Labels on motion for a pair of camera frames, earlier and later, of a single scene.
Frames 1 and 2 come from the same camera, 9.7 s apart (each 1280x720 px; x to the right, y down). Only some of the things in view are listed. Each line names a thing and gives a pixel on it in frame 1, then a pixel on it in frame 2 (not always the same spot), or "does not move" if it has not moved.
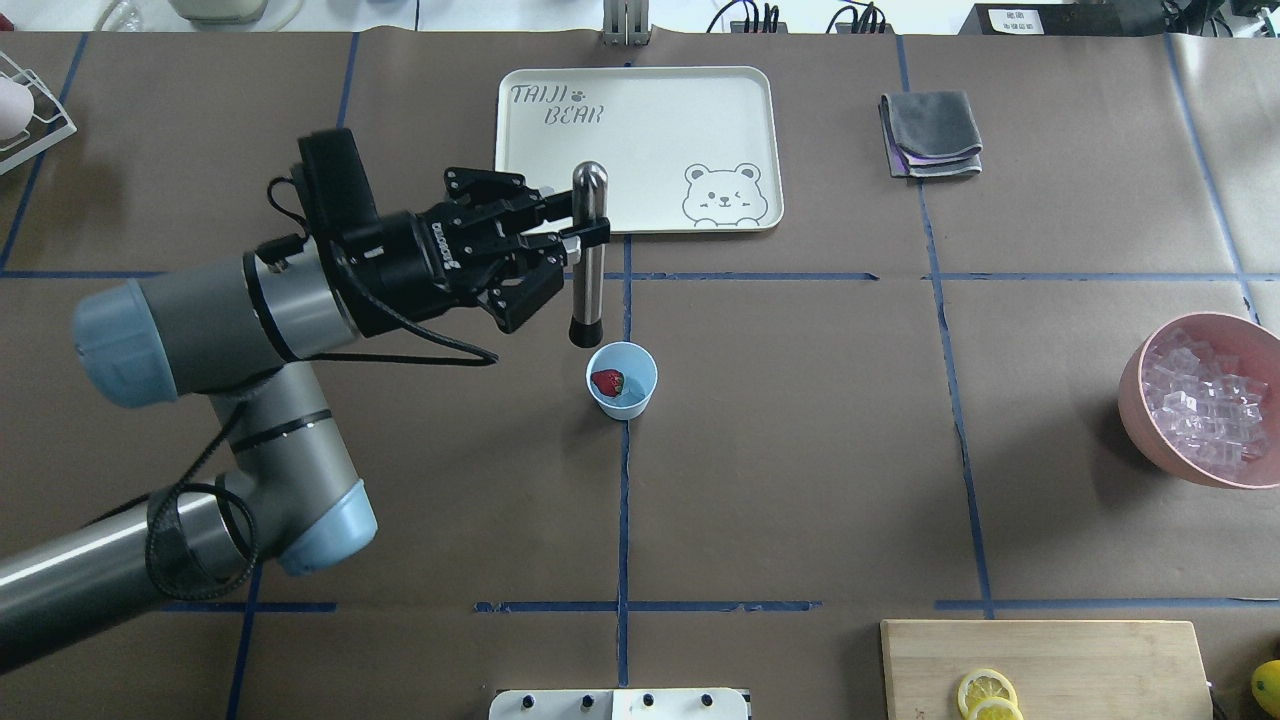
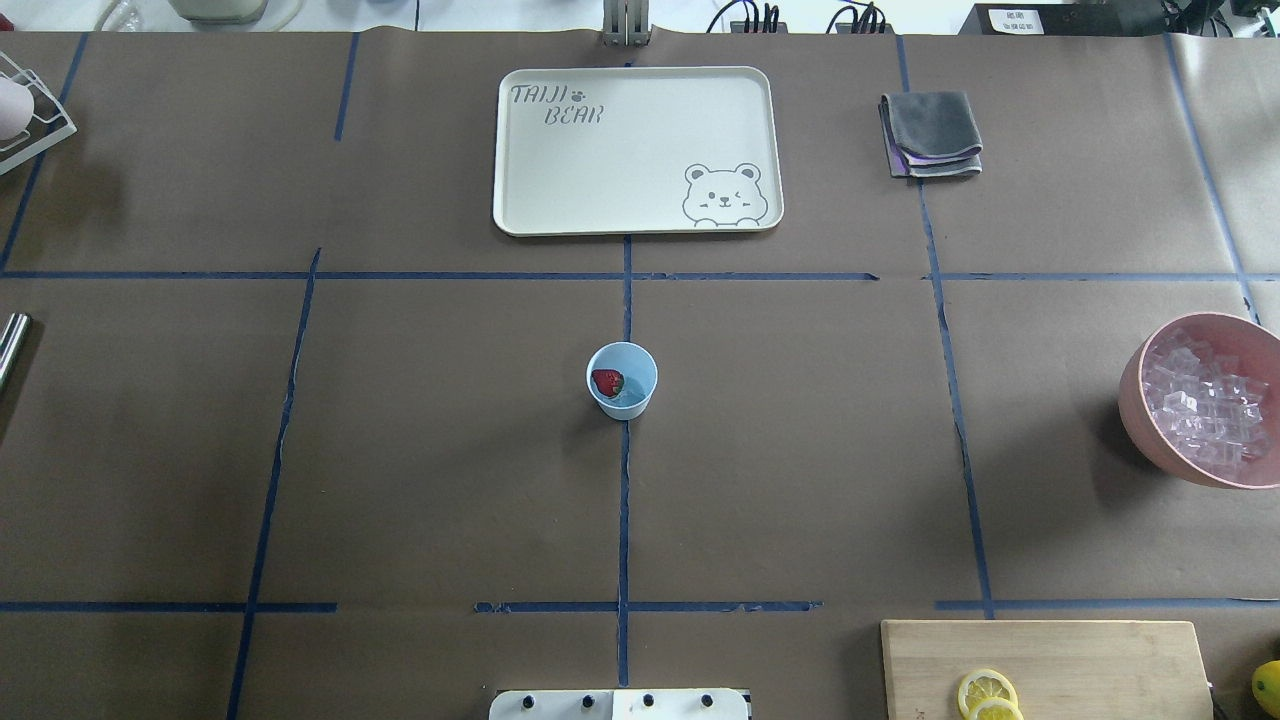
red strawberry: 609,382 does not move
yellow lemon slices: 985,694 does not move
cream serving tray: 686,148 does not move
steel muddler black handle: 590,204 -> 11,342
